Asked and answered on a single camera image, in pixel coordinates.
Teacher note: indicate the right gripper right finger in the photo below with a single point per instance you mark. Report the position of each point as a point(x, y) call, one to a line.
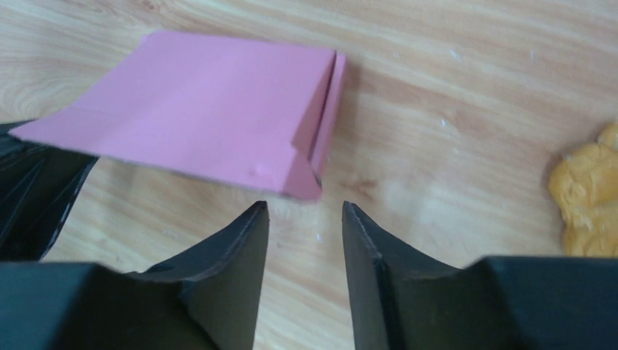
point(403, 299)

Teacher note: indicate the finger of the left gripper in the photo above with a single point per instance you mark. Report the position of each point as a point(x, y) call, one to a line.
point(39, 186)

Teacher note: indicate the pink paper box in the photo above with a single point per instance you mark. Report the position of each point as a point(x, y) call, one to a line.
point(246, 112)

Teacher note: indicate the yellow fried food toy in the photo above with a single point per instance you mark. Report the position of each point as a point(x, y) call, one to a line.
point(584, 186)

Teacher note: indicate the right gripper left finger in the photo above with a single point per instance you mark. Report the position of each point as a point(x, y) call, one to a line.
point(206, 297)

